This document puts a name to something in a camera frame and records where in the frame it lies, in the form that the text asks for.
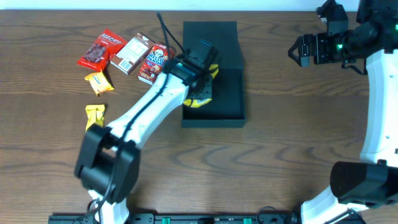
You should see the brown Pocky box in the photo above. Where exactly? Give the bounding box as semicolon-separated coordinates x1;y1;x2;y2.
110;32;155;75

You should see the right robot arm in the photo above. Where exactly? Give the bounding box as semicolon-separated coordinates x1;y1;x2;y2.
288;0;397;223

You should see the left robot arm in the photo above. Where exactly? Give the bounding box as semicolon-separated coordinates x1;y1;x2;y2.
75;40;218;223

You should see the yellow wrapped snack bar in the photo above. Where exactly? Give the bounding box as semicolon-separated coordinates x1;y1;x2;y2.
85;105;106;131

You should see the yellow Hacks candy bag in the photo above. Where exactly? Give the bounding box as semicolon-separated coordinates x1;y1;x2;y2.
183;64;219;108

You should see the red Hello Panda box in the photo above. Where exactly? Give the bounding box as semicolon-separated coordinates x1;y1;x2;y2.
137;42;175;85

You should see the black cardboard box with lid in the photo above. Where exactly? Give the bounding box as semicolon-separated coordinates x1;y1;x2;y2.
181;21;246;128

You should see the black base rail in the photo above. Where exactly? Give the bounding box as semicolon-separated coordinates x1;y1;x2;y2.
47;203;306;224

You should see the small orange biscuit packet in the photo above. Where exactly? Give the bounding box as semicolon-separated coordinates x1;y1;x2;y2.
85;70;114;96

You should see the red Hacks candy bag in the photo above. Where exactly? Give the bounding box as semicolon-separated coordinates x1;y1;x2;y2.
77;29;127;72

